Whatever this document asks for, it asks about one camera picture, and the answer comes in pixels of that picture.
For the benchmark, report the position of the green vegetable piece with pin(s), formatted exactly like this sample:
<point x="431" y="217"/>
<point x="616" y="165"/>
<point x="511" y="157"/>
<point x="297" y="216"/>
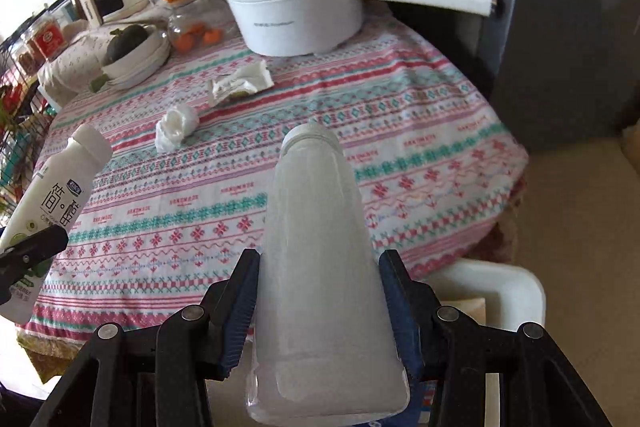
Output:
<point x="97" y="84"/>

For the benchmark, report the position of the crumpled white paper wrapper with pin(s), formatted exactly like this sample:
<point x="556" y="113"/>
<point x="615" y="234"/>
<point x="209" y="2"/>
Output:
<point x="245" y="79"/>

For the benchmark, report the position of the crumpled white tissue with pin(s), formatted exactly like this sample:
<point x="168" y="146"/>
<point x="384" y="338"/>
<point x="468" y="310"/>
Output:
<point x="175" y="127"/>

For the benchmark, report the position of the red label container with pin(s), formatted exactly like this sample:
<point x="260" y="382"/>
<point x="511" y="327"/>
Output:
<point x="47" y="42"/>

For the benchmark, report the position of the white trash bin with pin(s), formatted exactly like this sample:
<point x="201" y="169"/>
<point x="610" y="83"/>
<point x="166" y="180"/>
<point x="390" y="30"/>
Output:
<point x="500" y="282"/>

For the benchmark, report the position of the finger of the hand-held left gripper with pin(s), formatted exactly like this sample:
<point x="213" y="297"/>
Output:
<point x="42" y="243"/>
<point x="15" y="282"/>

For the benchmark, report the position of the small tangerine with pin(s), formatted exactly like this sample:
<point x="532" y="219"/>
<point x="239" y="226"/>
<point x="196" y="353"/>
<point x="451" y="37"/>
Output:
<point x="212" y="37"/>
<point x="187" y="42"/>
<point x="197" y="28"/>

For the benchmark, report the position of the dark green pumpkin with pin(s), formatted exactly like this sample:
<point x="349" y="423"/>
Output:
<point x="125" y="44"/>

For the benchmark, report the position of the white dotted cloth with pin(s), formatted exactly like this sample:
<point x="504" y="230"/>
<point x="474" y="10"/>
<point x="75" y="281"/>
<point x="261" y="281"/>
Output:
<point x="70" y="62"/>

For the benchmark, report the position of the frosted plastic bottle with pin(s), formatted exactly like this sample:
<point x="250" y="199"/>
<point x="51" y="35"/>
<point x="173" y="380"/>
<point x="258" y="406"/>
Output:
<point x="320" y="282"/>

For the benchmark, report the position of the grey refrigerator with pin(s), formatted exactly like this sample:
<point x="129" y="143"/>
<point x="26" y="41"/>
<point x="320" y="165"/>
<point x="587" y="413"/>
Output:
<point x="575" y="32"/>

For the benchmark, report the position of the white yogurt bottle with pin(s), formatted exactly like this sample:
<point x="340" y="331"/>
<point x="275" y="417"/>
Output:
<point x="55" y="192"/>

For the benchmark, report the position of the white bowl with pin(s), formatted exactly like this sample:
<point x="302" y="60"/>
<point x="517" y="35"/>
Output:
<point x="150" y="59"/>

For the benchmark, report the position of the glass jar with wooden lid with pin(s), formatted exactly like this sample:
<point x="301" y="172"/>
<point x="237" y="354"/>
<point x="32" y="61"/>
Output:
<point x="200" y="14"/>

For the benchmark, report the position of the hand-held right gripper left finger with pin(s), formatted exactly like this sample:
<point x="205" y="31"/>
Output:
<point x="240" y="322"/>

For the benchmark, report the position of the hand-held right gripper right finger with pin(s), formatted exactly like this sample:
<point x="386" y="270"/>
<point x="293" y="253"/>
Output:
<point x="397" y="297"/>

